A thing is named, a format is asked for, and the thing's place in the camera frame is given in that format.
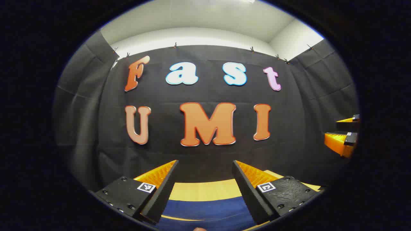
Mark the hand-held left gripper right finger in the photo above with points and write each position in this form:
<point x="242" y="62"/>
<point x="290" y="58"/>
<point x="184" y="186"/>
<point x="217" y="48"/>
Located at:
<point x="247" y="189"/>

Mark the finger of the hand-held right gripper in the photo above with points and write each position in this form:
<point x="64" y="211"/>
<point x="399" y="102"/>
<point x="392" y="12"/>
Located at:
<point x="337" y="142"/>
<point x="348" y="125"/>

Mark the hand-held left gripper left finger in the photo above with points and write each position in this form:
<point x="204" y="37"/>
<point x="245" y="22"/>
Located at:
<point x="165" y="189"/>

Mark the blue denim jeans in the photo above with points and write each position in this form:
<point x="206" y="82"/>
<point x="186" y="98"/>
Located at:
<point x="208" y="208"/>

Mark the black backdrop cloth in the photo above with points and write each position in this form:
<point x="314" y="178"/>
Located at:
<point x="160" y="96"/>

